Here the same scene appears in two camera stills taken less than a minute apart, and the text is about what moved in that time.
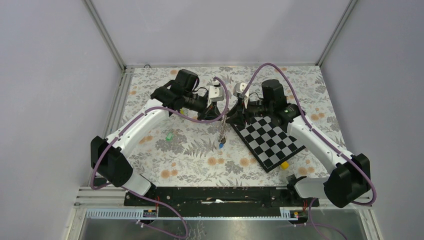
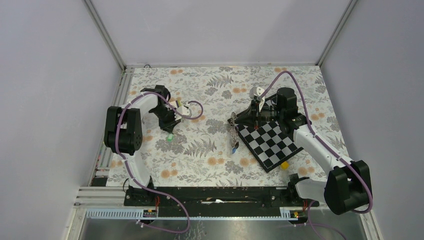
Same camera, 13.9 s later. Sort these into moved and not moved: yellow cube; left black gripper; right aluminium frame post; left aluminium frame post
Moved: left black gripper
Not moved: right aluminium frame post; yellow cube; left aluminium frame post
